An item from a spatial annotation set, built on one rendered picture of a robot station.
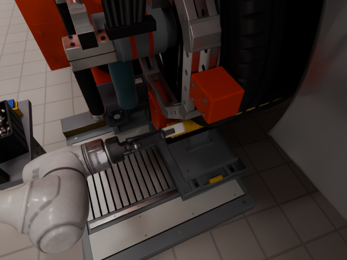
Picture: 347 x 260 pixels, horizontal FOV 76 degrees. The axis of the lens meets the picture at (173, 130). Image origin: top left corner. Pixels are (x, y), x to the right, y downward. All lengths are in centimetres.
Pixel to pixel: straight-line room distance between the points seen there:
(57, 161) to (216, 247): 86
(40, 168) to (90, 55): 31
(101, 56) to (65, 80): 159
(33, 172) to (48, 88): 145
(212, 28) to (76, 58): 26
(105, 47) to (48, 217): 33
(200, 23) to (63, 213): 43
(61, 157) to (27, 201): 15
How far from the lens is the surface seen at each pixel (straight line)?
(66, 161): 60
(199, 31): 44
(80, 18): 45
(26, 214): 51
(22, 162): 100
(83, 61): 48
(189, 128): 83
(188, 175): 106
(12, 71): 239
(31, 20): 112
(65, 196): 50
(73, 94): 190
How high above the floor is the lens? 117
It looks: 52 degrees down
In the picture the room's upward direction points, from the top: straight up
